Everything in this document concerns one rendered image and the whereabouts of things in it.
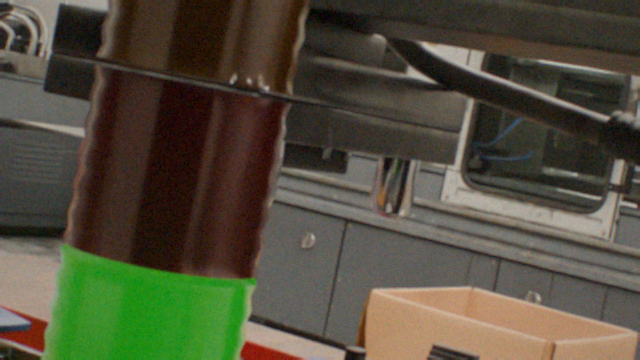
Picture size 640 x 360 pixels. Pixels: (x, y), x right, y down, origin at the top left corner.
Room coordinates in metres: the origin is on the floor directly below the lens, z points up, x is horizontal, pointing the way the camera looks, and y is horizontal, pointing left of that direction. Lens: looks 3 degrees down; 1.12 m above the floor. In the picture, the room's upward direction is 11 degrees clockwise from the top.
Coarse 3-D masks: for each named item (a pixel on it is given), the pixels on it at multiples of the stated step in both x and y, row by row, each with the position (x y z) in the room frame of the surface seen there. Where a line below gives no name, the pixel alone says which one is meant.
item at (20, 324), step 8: (0, 312) 0.64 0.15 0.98; (8, 312) 0.64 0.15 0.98; (0, 320) 0.62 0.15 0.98; (8, 320) 0.63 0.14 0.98; (16, 320) 0.63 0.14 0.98; (24, 320) 0.63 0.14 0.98; (0, 328) 0.61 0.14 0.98; (8, 328) 0.62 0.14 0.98; (16, 328) 0.62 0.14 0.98; (24, 328) 0.63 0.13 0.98
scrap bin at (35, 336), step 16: (0, 304) 0.78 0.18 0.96; (32, 320) 0.76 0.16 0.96; (48, 320) 0.76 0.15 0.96; (0, 336) 0.77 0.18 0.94; (16, 336) 0.77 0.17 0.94; (32, 336) 0.76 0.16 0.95; (240, 352) 0.82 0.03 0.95; (256, 352) 0.81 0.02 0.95; (272, 352) 0.81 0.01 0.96; (288, 352) 0.81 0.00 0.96
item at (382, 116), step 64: (320, 0) 0.47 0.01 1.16; (384, 0) 0.46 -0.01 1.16; (448, 0) 0.45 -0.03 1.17; (512, 0) 0.43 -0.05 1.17; (576, 0) 0.42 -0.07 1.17; (64, 64) 0.48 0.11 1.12; (128, 64) 0.47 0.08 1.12; (320, 64) 0.47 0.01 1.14; (576, 64) 0.49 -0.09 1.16; (320, 128) 0.48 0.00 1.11; (384, 128) 0.53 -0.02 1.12; (448, 128) 0.58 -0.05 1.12; (384, 192) 0.57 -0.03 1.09
